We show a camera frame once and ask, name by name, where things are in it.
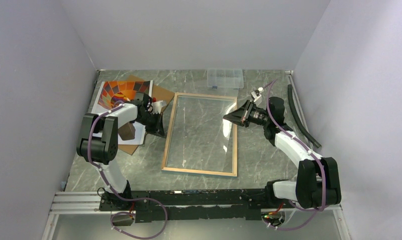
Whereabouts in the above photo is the clear plastic organizer box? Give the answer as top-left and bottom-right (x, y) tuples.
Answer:
(207, 68), (244, 89)

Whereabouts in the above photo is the black base bar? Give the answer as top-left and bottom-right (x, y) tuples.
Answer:
(98, 188), (292, 223)

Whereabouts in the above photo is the clear glass pane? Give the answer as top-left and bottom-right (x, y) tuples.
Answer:
(166, 95), (237, 173)

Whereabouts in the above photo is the blue picture frame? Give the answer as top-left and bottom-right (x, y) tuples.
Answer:
(161, 92), (239, 178)

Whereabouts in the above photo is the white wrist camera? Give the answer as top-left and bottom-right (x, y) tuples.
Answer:
(250, 87), (264, 105)
(152, 100), (168, 114)

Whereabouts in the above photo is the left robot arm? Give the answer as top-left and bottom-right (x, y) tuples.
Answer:
(76, 93), (166, 210)

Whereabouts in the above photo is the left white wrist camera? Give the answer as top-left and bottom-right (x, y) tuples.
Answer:
(152, 100), (168, 114)

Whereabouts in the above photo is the aluminium rail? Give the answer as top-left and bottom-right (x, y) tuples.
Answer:
(49, 188), (343, 215)

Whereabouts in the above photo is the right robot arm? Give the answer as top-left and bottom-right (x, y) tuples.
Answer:
(223, 96), (342, 210)

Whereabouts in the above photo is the hot air balloon photo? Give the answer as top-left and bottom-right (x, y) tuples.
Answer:
(90, 80), (153, 145)

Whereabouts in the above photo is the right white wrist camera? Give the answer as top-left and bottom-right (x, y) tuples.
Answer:
(250, 87), (264, 105)

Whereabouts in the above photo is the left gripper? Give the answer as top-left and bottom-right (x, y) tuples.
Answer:
(135, 111), (166, 139)

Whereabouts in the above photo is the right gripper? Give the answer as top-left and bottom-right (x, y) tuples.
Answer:
(223, 100), (271, 128)

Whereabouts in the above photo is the black hose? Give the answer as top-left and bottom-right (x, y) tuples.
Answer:
(287, 83), (322, 149)

